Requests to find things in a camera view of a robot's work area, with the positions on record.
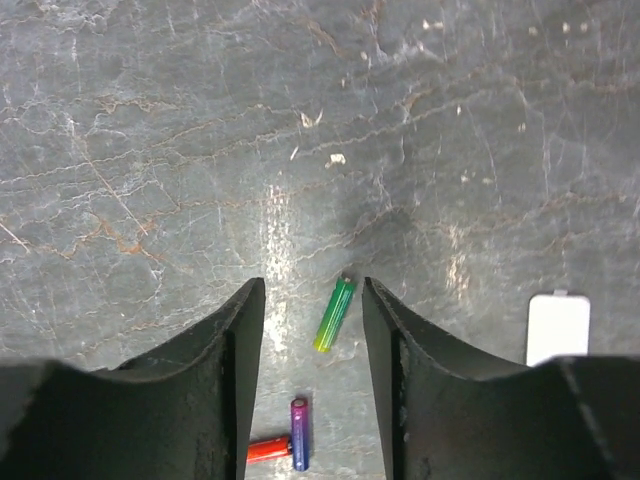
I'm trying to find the white battery cover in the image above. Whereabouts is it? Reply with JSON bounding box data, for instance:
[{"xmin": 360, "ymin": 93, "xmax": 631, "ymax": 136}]
[{"xmin": 525, "ymin": 290, "xmax": 591, "ymax": 367}]

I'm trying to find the orange red battery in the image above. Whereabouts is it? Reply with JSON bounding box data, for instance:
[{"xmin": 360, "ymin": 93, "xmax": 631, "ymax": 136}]
[{"xmin": 246, "ymin": 435, "xmax": 292, "ymax": 464}]

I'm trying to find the purple blue battery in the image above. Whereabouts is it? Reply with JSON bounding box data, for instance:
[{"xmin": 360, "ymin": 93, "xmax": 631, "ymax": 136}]
[{"xmin": 290, "ymin": 397, "xmax": 311, "ymax": 472}]

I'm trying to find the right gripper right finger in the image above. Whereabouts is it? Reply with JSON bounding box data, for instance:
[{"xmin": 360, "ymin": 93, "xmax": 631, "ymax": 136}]
[{"xmin": 362, "ymin": 277, "xmax": 639, "ymax": 479}]

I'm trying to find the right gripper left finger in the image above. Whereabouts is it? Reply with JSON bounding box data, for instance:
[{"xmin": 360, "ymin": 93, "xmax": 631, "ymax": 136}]
[{"xmin": 1, "ymin": 278, "xmax": 265, "ymax": 479}]

